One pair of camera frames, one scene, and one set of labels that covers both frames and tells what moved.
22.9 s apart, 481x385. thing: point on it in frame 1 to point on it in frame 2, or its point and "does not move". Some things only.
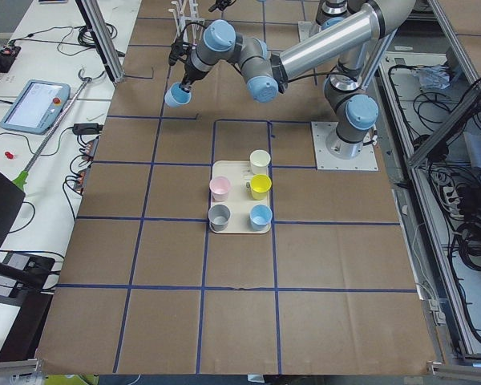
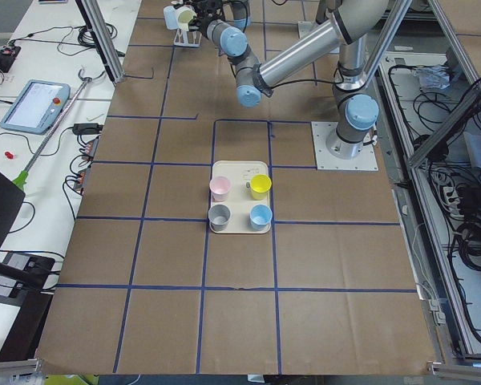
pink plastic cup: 220,187 does not move
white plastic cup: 260,160 to 184,14
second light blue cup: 260,216 does not move
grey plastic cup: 219,216 does not move
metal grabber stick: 21,182 does not move
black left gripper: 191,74 to 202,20
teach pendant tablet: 36,107 does not move
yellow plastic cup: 260,185 does not move
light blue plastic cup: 175,97 to 171,17
